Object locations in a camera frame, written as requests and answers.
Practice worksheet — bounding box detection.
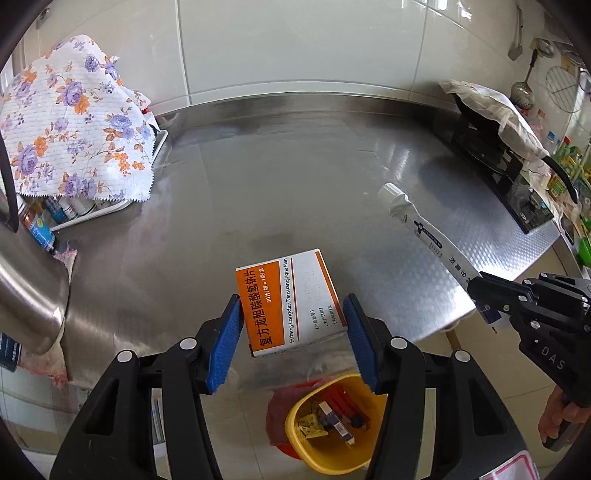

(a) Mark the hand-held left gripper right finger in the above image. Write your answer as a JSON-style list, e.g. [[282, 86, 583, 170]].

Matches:
[[342, 293, 541, 480]]

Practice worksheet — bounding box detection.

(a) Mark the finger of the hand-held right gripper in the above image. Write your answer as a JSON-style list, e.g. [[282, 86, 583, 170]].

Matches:
[[466, 271, 534, 320], [524, 273, 591, 303]]

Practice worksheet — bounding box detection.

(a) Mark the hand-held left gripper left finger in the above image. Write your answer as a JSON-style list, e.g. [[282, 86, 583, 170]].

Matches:
[[50, 293, 245, 480]]

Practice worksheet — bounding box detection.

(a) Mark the red foil wrapper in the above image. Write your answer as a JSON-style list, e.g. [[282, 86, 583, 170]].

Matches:
[[323, 385, 368, 428]]

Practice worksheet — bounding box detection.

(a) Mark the orange white medicine box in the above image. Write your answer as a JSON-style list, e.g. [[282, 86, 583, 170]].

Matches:
[[235, 248, 351, 358]]

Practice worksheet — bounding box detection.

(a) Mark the white squeeze tube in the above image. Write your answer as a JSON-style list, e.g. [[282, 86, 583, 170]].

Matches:
[[378, 182, 502, 326]]

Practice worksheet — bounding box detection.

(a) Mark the pale yellow snack packet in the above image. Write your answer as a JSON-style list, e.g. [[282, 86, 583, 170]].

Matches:
[[298, 413, 326, 439]]

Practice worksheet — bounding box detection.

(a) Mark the yellow plastic bin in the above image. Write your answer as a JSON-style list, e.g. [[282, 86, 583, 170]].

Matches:
[[284, 373, 389, 475]]

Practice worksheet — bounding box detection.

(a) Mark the person's right hand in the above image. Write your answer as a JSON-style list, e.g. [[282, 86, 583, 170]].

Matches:
[[538, 387, 583, 445]]

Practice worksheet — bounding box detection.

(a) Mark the red plastic bag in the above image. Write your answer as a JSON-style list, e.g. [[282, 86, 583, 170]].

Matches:
[[267, 376, 338, 457]]

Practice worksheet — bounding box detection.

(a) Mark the black wok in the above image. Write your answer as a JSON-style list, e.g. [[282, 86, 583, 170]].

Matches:
[[455, 92, 580, 204]]

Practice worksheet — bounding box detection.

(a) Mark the white dish rack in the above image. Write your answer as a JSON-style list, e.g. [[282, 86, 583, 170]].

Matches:
[[48, 124, 169, 232]]

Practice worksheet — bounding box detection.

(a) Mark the white cloth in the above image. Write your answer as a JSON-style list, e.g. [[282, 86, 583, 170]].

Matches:
[[438, 79, 546, 160]]

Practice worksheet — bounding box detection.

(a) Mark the metal skimmer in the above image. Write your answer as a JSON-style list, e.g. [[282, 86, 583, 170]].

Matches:
[[512, 48, 539, 101]]

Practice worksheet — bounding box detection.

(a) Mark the stainless steel kettle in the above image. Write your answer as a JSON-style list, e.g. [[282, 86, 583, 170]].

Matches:
[[0, 138, 70, 356]]

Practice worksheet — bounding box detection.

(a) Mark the dark blue packet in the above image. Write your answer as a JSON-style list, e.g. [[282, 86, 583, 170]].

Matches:
[[0, 332, 21, 372]]

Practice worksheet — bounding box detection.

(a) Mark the brown bottle blue label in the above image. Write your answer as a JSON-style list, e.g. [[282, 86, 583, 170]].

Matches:
[[21, 205, 58, 252]]

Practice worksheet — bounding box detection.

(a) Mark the metal spatula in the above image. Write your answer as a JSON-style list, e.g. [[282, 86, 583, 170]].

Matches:
[[508, 7, 525, 61]]

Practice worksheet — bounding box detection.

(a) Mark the floral cloth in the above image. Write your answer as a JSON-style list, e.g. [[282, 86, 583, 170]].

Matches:
[[0, 34, 155, 204]]

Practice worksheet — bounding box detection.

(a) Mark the round wire rack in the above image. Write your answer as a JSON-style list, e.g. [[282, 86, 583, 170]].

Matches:
[[547, 65, 578, 104]]

